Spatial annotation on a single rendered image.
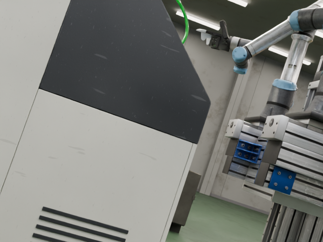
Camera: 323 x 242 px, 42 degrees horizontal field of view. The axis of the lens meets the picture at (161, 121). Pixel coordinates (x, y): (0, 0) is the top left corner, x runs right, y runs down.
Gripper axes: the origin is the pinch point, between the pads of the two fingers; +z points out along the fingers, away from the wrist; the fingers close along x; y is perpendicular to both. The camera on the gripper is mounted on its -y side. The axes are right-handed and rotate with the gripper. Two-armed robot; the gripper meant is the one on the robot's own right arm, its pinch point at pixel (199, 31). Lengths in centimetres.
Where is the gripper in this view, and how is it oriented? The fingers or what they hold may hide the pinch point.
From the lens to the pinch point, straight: 252.3
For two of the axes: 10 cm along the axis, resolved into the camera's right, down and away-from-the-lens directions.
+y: -2.8, 9.6, 0.6
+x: 3.2, 0.4, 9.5
